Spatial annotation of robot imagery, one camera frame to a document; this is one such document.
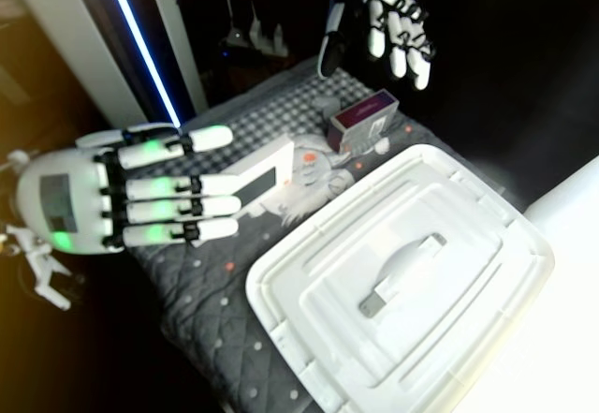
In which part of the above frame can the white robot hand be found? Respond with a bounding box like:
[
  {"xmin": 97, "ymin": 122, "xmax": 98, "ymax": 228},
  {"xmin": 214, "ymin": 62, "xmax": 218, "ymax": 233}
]
[
  {"xmin": 15, "ymin": 122, "xmax": 243, "ymax": 257},
  {"xmin": 317, "ymin": 0, "xmax": 438, "ymax": 93}
]

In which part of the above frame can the purple and white box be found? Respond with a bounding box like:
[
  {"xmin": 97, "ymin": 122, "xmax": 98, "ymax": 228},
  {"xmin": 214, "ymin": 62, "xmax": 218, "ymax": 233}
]
[{"xmin": 326, "ymin": 88, "xmax": 401, "ymax": 155}]

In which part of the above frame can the white plastic lid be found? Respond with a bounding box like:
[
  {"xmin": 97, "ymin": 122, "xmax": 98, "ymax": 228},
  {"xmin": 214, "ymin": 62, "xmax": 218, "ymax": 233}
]
[{"xmin": 244, "ymin": 143, "xmax": 557, "ymax": 413}]

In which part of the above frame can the blue-white light strip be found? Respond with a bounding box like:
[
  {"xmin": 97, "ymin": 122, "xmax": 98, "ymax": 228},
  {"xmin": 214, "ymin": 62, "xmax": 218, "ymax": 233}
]
[{"xmin": 103, "ymin": 0, "xmax": 183, "ymax": 129}]

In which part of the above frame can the grey quilt with bear print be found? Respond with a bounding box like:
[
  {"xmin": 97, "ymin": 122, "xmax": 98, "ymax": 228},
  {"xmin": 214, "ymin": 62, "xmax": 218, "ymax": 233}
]
[{"xmin": 125, "ymin": 55, "xmax": 507, "ymax": 413}]

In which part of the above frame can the white post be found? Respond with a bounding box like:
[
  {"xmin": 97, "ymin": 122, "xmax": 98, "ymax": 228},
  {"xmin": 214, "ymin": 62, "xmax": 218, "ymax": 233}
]
[{"xmin": 0, "ymin": 0, "xmax": 210, "ymax": 129}]

